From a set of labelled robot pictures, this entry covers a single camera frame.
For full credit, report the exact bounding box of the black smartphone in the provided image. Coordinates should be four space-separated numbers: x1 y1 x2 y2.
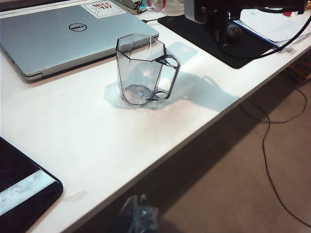
0 136 64 233

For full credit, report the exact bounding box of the clear faceted glass mug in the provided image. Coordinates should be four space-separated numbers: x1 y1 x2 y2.
115 33 181 107

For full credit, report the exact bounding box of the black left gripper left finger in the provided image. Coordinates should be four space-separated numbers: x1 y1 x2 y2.
120 195 141 233

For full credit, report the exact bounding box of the silver Dell laptop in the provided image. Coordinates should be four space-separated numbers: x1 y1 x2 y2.
0 3 160 84

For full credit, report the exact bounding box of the blue edged folder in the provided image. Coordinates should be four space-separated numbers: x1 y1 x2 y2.
229 19 296 53

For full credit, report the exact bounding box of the thick black cable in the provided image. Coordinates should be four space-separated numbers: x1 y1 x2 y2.
218 17 311 59

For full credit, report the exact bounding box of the black mouse mat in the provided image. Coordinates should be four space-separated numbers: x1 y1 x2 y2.
157 14 294 70

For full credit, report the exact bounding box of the black desk stand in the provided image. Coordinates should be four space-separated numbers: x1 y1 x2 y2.
183 0 311 48

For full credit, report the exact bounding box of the red clear tape roll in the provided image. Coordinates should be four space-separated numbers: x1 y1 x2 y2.
145 0 169 13

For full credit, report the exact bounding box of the thin black floor cable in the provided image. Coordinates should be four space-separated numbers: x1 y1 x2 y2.
239 84 311 229

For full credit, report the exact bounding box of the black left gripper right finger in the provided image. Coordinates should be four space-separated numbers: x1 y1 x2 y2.
137 194 159 233

